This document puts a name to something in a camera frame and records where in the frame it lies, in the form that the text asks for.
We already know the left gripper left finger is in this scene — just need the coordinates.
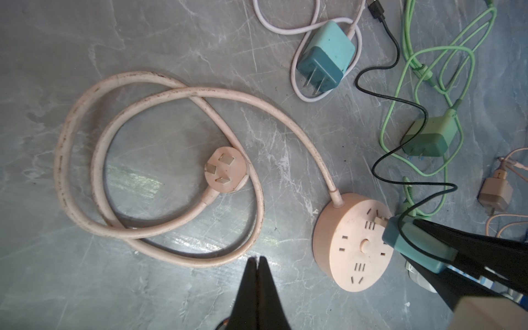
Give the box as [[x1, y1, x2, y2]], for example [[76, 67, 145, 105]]
[[226, 257, 258, 329]]

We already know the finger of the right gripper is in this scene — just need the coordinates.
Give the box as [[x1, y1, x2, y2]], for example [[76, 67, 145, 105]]
[[412, 219, 527, 295], [404, 254, 505, 311]]

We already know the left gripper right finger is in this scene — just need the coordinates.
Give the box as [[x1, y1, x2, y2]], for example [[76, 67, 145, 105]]
[[257, 256, 291, 330]]

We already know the teal charger with black cable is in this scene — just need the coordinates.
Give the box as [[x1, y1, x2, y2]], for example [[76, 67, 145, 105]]
[[382, 217, 458, 274]]

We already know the pink charger adapter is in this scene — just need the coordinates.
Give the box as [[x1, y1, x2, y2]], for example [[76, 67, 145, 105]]
[[477, 169, 514, 215]]

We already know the pink multi-head cable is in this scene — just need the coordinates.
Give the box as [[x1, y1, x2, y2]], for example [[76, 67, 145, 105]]
[[484, 147, 528, 240]]

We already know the white usb cable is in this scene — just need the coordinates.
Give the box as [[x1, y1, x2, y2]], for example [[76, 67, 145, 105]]
[[252, 0, 368, 103]]

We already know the black usb cable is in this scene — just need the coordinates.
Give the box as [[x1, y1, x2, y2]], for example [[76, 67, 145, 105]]
[[354, 0, 459, 265]]

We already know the teal charger with white cable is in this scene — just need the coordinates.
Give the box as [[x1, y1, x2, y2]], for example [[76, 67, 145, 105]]
[[296, 21, 359, 96]]

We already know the white blue power strip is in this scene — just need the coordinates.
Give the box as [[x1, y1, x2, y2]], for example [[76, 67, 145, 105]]
[[405, 259, 521, 304]]

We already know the round pink power socket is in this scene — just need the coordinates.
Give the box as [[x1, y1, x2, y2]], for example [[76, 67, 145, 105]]
[[312, 193, 393, 292]]

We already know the green charger upper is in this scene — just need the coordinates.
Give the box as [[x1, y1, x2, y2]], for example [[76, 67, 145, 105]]
[[401, 109, 457, 157]]

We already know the green multi-head cable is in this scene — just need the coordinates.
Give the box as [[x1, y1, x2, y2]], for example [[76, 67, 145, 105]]
[[378, 0, 499, 219]]

